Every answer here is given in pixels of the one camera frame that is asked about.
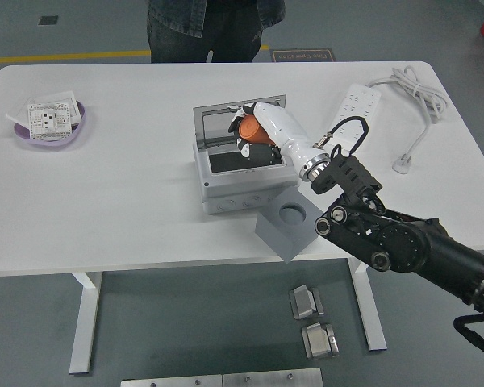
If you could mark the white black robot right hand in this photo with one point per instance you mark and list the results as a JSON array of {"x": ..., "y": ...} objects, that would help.
[{"x": 284, "y": 127}]

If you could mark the orange cylinder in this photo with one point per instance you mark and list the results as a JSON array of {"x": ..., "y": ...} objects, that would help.
[{"x": 252, "y": 129}]

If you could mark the grey electrical box tinted lid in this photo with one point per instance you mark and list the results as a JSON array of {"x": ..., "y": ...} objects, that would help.
[{"x": 242, "y": 189}]

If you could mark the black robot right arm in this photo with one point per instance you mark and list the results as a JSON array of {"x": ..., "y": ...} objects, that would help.
[{"x": 407, "y": 242}]

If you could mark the grey cube with round hole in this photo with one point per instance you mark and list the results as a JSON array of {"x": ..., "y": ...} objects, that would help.
[{"x": 274, "y": 238}]

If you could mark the brown floor sign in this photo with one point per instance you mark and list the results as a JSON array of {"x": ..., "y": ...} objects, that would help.
[{"x": 302, "y": 56}]

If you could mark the white power strip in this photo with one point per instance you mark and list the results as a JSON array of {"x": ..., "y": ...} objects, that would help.
[{"x": 361, "y": 98}]

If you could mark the person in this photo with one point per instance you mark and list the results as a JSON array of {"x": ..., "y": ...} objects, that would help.
[{"x": 193, "y": 36}]

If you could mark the silver metal block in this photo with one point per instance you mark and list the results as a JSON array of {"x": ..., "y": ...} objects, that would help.
[
  {"x": 304, "y": 302},
  {"x": 318, "y": 342}
]

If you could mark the white socket module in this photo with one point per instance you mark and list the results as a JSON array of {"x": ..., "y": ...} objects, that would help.
[{"x": 48, "y": 121}]

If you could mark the grey metal plate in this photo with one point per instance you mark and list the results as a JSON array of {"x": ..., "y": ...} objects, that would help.
[
  {"x": 270, "y": 379},
  {"x": 169, "y": 381}
]

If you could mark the black floor hatch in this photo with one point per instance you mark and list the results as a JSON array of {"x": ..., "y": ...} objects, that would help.
[{"x": 48, "y": 20}]

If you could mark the purple bowl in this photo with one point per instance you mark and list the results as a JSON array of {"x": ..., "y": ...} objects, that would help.
[{"x": 24, "y": 136}]

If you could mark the white switch cover plate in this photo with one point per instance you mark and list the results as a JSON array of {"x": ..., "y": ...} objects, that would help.
[
  {"x": 16, "y": 116},
  {"x": 64, "y": 97}
]

